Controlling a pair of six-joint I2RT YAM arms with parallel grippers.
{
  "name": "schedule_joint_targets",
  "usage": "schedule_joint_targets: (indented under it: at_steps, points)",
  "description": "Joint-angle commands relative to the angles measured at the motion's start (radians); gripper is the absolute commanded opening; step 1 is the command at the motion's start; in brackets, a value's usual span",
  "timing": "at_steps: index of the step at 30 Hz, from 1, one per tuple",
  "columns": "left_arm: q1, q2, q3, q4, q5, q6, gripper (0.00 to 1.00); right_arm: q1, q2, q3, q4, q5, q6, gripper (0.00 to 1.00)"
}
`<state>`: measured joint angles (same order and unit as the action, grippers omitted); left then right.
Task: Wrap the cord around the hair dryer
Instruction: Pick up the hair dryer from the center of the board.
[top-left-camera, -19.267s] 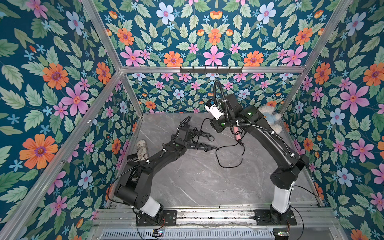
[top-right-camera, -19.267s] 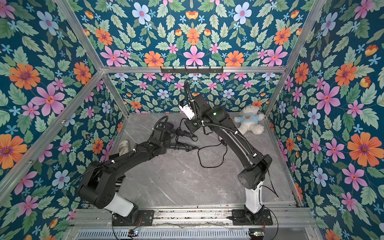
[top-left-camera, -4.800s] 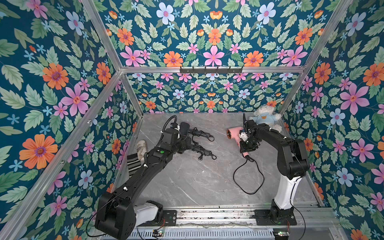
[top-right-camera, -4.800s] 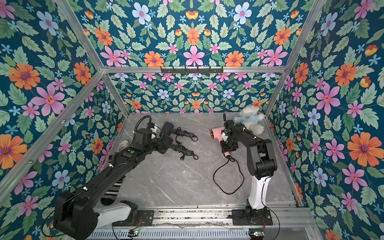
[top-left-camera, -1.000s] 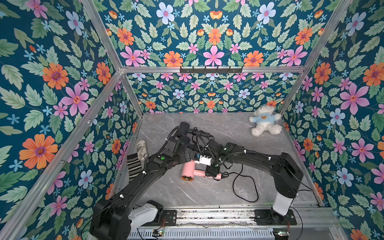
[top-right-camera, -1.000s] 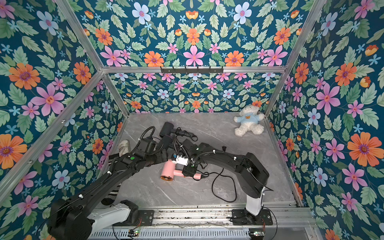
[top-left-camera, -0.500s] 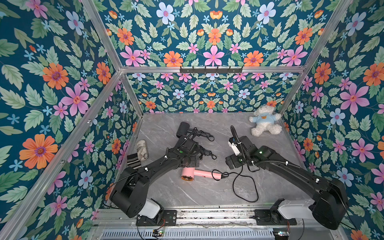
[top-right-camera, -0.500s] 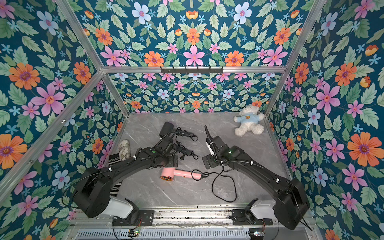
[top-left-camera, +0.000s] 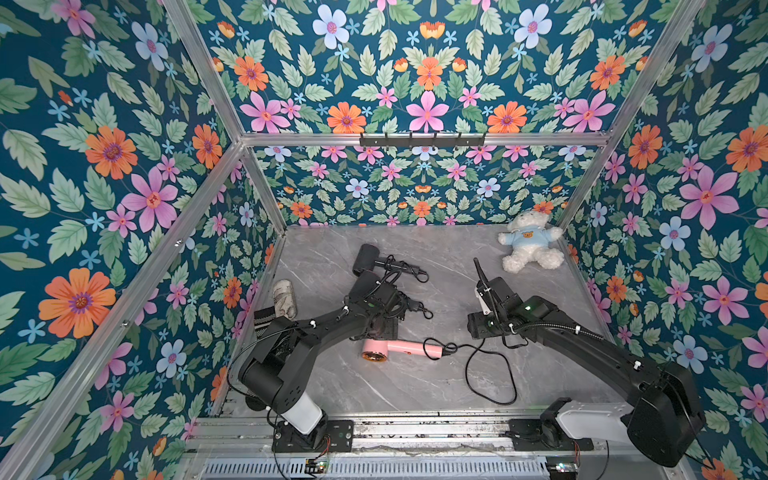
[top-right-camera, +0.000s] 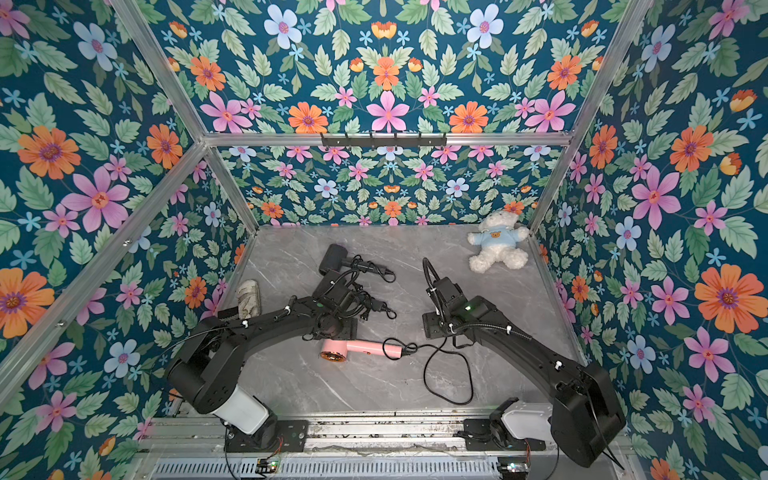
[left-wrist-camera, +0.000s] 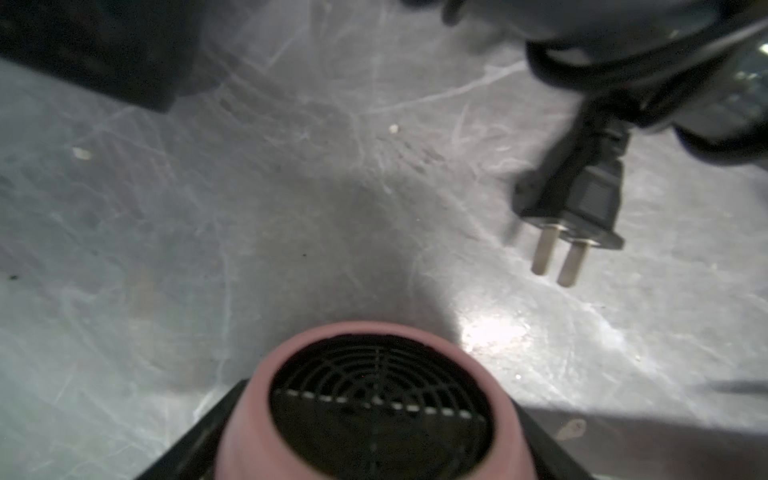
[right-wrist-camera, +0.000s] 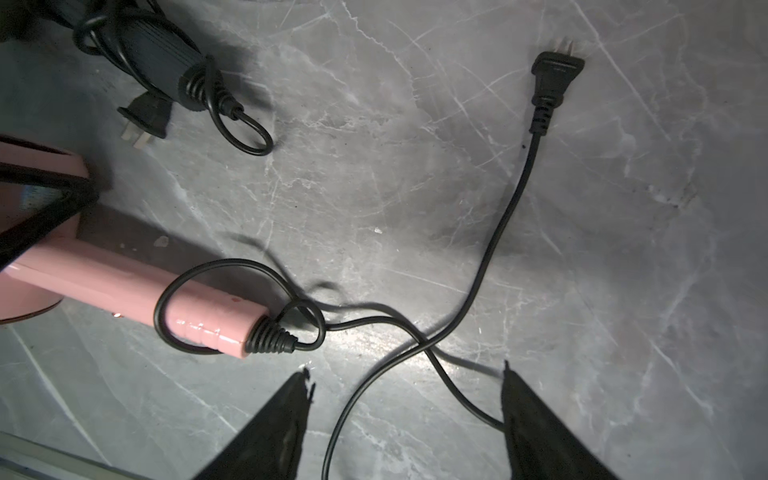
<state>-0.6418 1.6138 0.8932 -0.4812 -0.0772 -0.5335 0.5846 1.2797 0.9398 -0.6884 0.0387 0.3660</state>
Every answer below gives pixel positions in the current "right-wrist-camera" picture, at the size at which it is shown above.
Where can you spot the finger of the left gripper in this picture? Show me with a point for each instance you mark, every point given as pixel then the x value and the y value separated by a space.
pixel 47 200

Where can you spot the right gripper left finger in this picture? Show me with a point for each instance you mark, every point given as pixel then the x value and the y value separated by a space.
pixel 270 445

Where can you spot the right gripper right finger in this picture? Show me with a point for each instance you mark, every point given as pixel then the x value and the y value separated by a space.
pixel 539 444

